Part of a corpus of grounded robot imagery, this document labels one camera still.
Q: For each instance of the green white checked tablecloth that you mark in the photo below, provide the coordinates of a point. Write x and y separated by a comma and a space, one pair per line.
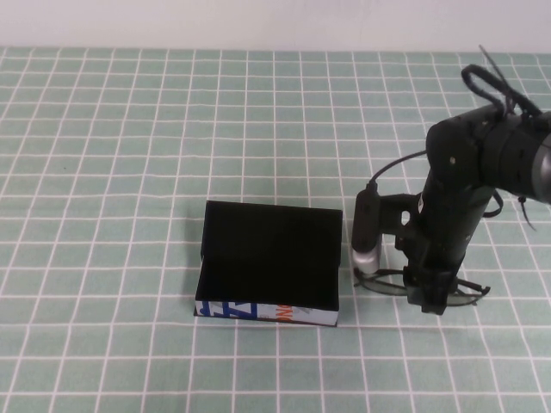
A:
129, 172

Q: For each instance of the black wrist camera silver lens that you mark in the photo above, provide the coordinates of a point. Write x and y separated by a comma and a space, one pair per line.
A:
366, 223

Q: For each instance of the black zip tie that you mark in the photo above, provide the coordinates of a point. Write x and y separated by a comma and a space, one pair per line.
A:
524, 211

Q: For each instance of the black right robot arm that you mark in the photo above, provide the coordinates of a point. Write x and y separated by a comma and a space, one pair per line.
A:
495, 150

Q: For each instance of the dark framed glasses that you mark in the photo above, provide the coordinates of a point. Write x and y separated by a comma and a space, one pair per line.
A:
383, 287

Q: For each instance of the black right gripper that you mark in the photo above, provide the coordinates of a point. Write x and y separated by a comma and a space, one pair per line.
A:
447, 232

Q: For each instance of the black glasses case printed side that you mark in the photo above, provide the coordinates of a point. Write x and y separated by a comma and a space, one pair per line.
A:
267, 249

